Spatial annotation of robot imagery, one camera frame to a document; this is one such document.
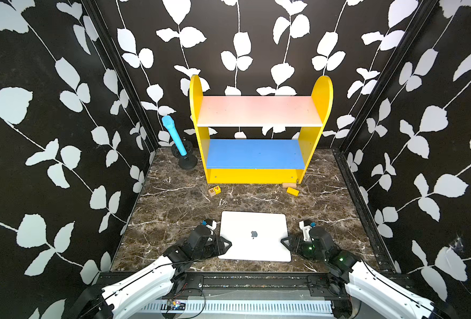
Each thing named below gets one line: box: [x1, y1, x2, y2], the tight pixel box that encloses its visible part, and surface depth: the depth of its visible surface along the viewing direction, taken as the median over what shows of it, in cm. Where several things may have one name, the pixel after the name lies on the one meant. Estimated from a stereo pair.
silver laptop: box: [218, 211, 292, 263], surface depth 86 cm
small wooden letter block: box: [208, 185, 222, 197], surface depth 100 cm
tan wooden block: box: [282, 182, 297, 189], surface depth 106 cm
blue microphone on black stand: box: [161, 114, 199, 170], surface depth 97 cm
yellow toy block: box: [286, 186, 301, 197], surface depth 103 cm
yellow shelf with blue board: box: [188, 74, 334, 185], surface depth 103 cm
